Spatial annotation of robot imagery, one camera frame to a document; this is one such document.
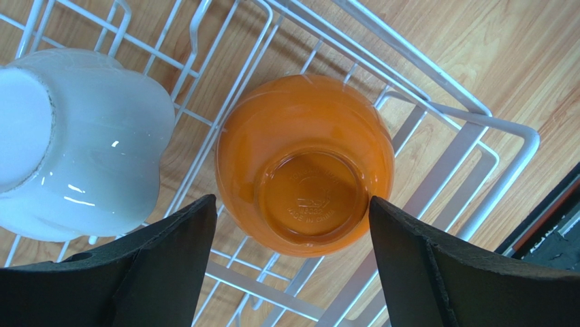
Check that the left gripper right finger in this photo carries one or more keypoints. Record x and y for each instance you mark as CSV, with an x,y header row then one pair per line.
x,y
432,278

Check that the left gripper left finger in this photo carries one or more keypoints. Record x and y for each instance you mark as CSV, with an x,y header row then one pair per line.
x,y
150,277

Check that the white flower-shaped bowl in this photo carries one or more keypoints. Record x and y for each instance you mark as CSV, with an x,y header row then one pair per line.
x,y
81,144

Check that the orange bowl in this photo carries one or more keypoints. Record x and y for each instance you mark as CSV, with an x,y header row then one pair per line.
x,y
298,160

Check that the white wire dish rack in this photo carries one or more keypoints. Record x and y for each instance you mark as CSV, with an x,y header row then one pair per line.
x,y
455,159

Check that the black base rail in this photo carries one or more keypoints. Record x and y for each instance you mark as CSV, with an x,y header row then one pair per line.
x,y
549,235

